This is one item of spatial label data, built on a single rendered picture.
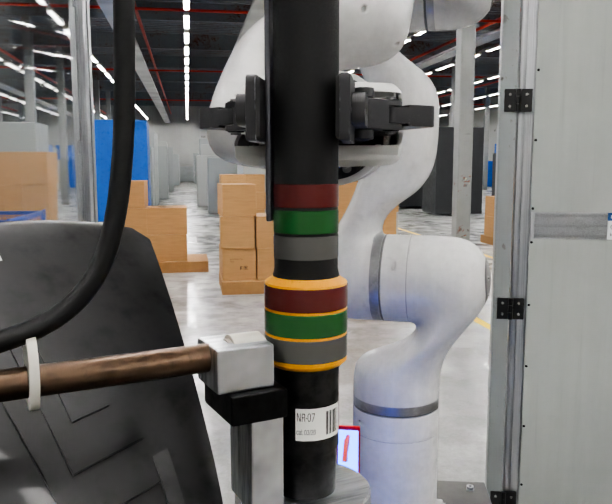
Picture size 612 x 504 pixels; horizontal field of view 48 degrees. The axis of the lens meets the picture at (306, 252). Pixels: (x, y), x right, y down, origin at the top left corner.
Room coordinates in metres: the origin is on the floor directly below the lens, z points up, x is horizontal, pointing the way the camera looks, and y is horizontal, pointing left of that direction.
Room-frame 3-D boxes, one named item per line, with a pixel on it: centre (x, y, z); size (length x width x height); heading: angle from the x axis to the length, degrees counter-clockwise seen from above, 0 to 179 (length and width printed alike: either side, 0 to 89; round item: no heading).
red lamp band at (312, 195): (0.35, 0.00, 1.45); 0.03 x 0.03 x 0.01
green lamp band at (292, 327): (0.35, 0.00, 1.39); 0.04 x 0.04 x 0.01
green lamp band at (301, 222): (0.35, 0.00, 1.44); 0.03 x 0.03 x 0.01
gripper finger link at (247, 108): (0.37, 0.03, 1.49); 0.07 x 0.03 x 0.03; 173
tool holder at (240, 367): (0.35, 0.01, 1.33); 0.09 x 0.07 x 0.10; 117
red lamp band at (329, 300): (0.35, 0.00, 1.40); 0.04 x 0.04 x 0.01
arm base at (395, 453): (0.94, -0.13, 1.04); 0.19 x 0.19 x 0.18
